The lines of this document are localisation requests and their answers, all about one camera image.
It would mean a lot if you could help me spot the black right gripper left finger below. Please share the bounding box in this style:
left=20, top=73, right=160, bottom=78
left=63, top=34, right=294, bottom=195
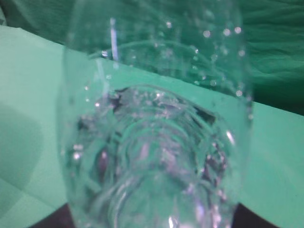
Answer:
left=48, top=204, right=71, bottom=228

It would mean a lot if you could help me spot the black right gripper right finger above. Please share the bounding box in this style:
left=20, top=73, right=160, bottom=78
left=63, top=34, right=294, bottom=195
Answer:
left=234, top=204, right=263, bottom=228

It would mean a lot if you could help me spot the clear plastic water bottle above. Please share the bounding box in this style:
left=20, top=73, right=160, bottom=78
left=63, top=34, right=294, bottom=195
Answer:
left=57, top=0, right=252, bottom=228

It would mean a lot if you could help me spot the green table cloth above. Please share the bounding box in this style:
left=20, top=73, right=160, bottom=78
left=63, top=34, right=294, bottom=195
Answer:
left=0, top=26, right=304, bottom=228

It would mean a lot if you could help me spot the green backdrop cloth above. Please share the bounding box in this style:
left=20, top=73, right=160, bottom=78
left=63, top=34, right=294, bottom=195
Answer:
left=0, top=0, right=304, bottom=114

